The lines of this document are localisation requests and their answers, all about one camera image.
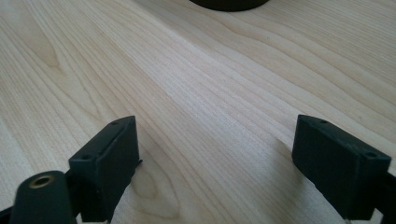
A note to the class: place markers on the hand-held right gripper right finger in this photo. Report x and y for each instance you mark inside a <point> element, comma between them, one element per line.
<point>339,174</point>

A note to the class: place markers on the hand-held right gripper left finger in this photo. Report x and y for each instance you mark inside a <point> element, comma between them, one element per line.
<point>102,168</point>

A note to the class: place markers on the black round object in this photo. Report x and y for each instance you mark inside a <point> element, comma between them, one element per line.
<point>229,4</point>

